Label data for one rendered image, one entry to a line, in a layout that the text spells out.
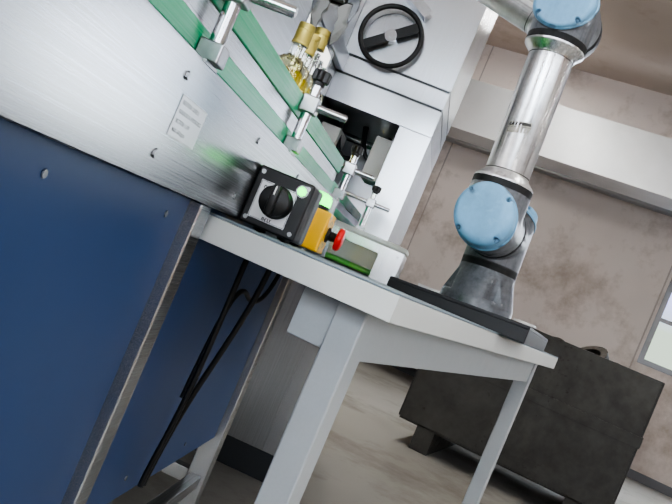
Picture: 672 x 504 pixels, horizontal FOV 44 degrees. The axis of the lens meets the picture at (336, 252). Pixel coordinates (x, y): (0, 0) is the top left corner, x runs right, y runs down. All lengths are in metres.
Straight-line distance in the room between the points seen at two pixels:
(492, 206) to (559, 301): 6.64
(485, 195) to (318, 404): 0.67
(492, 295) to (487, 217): 0.20
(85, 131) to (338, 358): 0.46
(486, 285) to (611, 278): 6.51
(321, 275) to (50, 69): 0.47
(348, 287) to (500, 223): 0.63
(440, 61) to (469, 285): 1.26
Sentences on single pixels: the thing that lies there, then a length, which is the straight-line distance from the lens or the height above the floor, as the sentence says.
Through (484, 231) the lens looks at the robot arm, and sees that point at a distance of 1.52.
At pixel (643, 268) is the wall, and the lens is 8.13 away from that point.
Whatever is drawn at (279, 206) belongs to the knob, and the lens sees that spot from 1.07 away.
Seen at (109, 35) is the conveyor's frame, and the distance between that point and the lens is 0.62.
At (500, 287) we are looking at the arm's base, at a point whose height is 0.83.
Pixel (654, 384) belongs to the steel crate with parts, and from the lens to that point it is 4.35.
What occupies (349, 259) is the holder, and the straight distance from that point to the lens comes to 1.86.
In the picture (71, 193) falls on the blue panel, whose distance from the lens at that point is 0.70.
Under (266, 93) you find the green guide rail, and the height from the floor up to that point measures 0.92.
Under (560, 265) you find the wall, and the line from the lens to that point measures 8.18.
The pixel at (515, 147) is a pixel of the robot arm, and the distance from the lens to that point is 1.57.
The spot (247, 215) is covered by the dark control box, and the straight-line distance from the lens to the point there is 1.10.
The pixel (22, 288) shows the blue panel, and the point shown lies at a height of 0.64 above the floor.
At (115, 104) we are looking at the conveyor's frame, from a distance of 0.66.
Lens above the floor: 0.75
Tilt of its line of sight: 1 degrees up
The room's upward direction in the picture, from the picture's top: 23 degrees clockwise
